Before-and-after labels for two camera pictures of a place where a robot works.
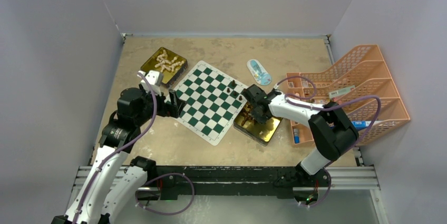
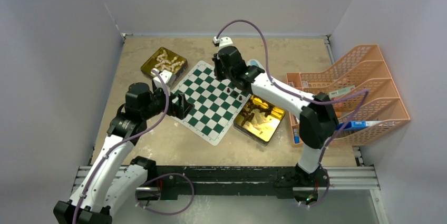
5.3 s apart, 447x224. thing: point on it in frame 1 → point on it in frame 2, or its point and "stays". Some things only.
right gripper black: [257, 116] → [218, 62]
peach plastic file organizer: [361, 85] stays
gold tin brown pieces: [263, 133] stays
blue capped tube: [297, 138] stays
